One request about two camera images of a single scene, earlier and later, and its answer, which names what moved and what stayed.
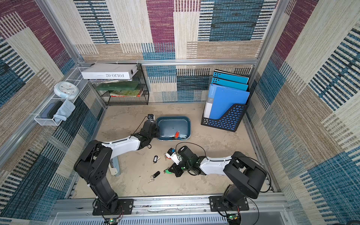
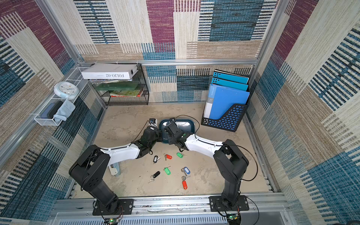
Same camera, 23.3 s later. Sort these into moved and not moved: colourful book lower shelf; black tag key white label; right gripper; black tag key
Moved: right gripper
Not moved: black tag key white label; black tag key; colourful book lower shelf
